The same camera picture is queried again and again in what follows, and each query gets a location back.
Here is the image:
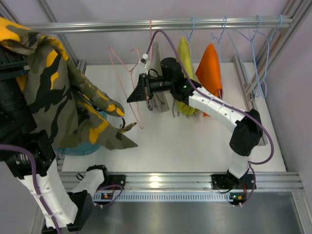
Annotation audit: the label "slotted cable duct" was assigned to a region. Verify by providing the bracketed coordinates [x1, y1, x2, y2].
[93, 191, 244, 203]

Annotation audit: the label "grey trousers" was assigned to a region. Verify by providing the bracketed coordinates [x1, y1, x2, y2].
[146, 42, 182, 112]

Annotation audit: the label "pink wire hanger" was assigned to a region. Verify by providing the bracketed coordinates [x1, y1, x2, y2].
[108, 46, 144, 129]
[149, 18, 153, 63]

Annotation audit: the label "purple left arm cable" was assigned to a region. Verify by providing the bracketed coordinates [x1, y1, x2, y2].
[0, 143, 61, 234]

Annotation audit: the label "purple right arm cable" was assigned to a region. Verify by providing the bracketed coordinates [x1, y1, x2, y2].
[146, 29, 275, 208]

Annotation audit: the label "empty blue wire hanger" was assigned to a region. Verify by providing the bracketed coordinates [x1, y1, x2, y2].
[234, 15, 267, 98]

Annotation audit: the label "blue hanger under orange trousers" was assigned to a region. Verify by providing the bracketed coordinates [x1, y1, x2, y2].
[210, 16, 228, 99]

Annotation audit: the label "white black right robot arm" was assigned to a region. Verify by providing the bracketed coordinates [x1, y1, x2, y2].
[127, 58, 263, 190]

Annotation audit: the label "teal plastic bin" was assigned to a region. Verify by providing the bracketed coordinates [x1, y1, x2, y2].
[53, 109, 100, 156]

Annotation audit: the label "camouflage trousers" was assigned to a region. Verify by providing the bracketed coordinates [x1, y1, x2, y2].
[0, 18, 137, 150]

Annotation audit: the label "orange trousers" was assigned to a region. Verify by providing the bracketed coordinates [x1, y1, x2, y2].
[195, 43, 224, 117]

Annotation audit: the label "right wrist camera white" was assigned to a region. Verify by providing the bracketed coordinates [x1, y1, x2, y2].
[138, 54, 150, 69]

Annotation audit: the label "blue hanger under yellow trousers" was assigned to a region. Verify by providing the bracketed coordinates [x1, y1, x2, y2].
[181, 16, 198, 81]

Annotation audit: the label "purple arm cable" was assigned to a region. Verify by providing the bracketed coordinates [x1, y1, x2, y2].
[146, 29, 275, 208]
[0, 143, 61, 234]

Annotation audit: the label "right aluminium frame post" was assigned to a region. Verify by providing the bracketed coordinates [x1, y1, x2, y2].
[233, 0, 312, 147]

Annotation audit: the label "aluminium hanging rail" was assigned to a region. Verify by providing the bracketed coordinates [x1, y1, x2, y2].
[26, 15, 293, 34]

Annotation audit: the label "yellow-green trousers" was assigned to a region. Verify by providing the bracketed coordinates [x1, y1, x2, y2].
[174, 36, 199, 118]

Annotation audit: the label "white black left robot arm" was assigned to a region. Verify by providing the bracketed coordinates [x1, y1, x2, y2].
[0, 48, 109, 234]

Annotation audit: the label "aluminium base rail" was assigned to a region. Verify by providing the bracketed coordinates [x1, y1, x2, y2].
[57, 172, 304, 191]

